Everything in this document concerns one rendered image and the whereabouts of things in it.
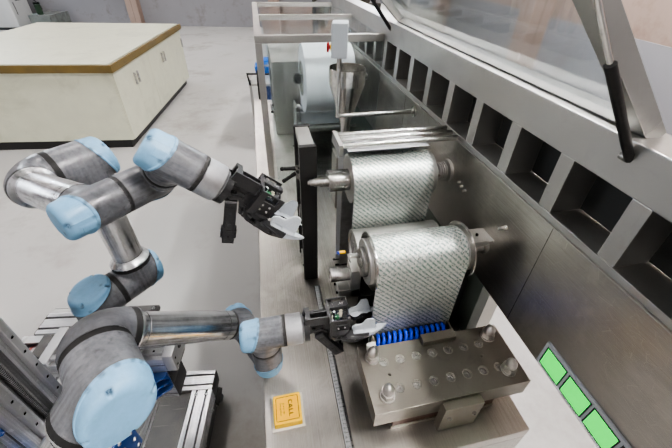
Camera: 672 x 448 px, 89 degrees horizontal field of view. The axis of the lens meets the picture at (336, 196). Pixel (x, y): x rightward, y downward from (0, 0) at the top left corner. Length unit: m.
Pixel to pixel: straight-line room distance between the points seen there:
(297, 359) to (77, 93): 3.91
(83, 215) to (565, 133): 0.86
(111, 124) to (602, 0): 4.39
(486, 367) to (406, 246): 0.38
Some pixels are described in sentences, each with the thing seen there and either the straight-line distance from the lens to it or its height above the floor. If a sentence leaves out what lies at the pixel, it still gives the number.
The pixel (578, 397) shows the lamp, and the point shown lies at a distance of 0.89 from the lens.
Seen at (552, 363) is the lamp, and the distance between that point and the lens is 0.91.
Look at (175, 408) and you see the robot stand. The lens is 1.93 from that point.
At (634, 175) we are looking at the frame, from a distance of 0.70.
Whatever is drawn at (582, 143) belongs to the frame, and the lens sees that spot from 0.75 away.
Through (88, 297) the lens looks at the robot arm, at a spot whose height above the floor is 1.04.
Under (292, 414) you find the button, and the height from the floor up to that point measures 0.92.
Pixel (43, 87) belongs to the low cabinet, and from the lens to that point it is 4.70.
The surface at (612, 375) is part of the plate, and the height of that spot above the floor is 1.29.
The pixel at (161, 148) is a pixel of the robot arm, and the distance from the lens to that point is 0.65.
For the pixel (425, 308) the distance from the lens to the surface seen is 1.00.
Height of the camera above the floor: 1.87
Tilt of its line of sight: 35 degrees down
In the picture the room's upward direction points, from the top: 2 degrees clockwise
